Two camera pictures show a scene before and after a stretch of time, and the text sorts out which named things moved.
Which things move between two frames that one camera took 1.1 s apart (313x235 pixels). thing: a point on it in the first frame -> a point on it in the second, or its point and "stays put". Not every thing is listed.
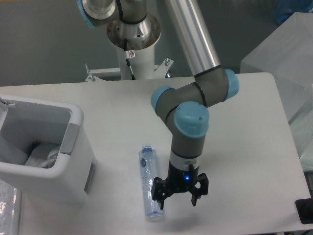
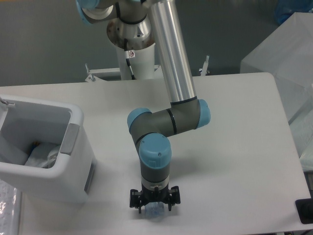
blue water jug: (283, 9) stays put
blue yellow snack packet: (35, 144) stays put
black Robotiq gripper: (180, 180) -> (154, 195)
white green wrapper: (43, 155) stays put
